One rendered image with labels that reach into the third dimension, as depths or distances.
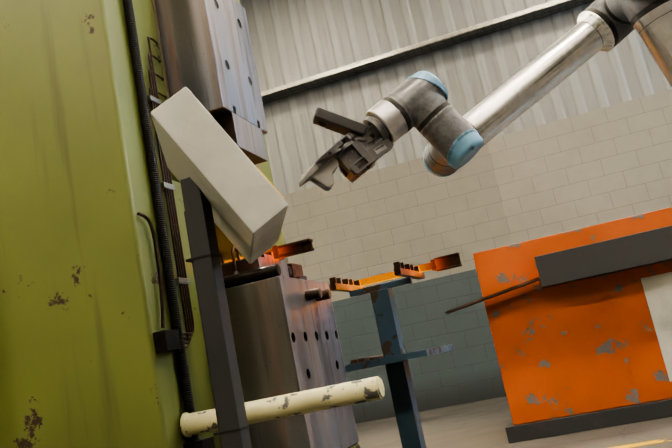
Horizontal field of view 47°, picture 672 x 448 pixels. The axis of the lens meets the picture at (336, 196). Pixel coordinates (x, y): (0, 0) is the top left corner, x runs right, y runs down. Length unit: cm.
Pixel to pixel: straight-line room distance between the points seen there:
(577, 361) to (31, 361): 402
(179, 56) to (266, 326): 74
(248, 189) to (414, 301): 830
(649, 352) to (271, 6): 738
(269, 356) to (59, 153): 68
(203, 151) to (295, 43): 935
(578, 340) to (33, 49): 411
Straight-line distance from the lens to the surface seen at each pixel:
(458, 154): 167
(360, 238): 981
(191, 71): 208
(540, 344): 534
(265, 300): 190
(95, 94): 187
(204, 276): 148
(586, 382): 535
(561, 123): 966
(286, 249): 205
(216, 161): 136
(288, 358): 188
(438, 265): 260
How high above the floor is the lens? 67
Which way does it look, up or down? 12 degrees up
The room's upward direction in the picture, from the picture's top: 12 degrees counter-clockwise
